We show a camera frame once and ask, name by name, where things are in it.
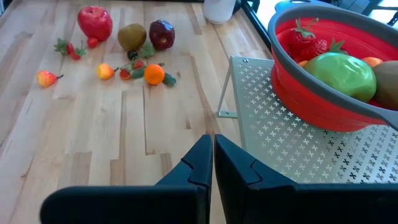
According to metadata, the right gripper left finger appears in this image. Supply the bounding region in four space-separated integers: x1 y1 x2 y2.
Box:
39 134 214 224

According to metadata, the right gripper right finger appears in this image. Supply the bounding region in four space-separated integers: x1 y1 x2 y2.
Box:
214 134 398 224

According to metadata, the green perforated metal shelf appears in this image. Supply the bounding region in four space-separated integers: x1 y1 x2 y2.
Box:
216 55 398 185

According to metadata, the red colander with grey rim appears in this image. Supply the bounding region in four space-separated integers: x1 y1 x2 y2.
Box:
267 0 398 133

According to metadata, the green toy apple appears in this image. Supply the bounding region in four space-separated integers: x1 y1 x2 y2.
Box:
303 52 377 103

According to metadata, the orange toy mandarin with leaves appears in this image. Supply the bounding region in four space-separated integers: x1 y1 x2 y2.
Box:
130 62 177 87

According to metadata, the dark red toy apple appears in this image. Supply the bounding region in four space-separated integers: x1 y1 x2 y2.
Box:
148 19 176 51

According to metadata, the large red toy apple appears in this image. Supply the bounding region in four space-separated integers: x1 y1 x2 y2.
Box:
76 6 114 42

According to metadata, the green plant in white pot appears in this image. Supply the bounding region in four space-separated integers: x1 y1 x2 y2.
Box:
202 0 237 25

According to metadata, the black metal table frame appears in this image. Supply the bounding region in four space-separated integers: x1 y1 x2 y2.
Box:
238 0 273 50

